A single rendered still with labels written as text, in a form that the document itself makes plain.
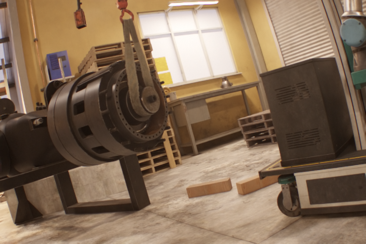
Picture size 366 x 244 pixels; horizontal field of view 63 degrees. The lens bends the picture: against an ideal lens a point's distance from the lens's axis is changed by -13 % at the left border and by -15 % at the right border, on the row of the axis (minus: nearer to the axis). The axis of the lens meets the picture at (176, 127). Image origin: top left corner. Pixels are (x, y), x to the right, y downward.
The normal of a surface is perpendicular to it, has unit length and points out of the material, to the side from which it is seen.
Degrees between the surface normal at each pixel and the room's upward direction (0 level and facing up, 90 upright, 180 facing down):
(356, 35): 97
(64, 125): 91
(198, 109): 90
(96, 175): 90
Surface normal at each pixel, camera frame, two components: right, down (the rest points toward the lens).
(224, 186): -0.37, 0.11
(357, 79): -0.69, 0.20
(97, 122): -0.52, 0.33
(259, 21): -0.86, 0.24
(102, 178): 0.44, -0.10
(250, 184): 0.24, -0.04
